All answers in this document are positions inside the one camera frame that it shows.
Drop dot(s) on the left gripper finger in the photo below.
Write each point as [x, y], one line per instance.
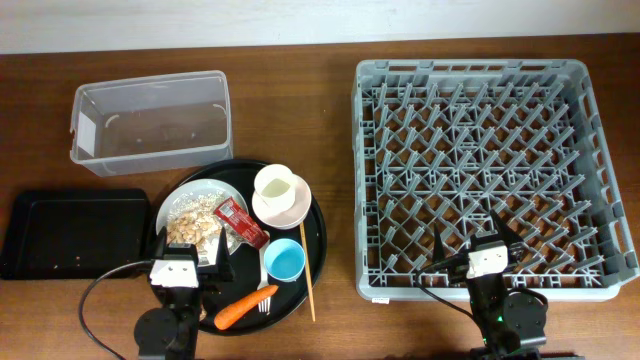
[224, 268]
[158, 247]

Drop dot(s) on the blue cup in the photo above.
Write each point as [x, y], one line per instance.
[284, 260]

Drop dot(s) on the round black tray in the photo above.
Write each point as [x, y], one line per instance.
[239, 174]

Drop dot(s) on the orange carrot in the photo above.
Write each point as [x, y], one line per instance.
[235, 311]

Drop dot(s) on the wooden chopstick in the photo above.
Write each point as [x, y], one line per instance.
[308, 277]

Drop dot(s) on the black rectangular tray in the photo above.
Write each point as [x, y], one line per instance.
[73, 234]

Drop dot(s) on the cream white cup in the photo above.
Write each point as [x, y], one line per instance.
[275, 185]

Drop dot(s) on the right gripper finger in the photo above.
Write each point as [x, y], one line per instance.
[508, 236]
[438, 249]

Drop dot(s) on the white crumpled tissue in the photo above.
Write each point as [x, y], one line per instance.
[207, 254]

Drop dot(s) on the grey dishwasher rack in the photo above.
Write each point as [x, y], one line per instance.
[444, 142]

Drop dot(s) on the pink bowl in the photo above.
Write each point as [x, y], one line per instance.
[290, 218]

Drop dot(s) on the grey plate with food scraps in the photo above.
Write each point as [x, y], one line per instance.
[188, 213]

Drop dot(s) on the white plastic fork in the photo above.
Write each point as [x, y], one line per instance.
[265, 304]

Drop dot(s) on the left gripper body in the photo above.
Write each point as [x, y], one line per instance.
[197, 280]

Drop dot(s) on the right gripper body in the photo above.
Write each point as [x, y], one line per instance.
[504, 268]

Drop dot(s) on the clear plastic bin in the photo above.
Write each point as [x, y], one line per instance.
[152, 123]

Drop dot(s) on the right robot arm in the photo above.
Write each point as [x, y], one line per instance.
[511, 321]

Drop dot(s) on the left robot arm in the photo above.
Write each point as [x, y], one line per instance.
[171, 331]

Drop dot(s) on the red snack wrapper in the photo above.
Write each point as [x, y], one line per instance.
[232, 214]

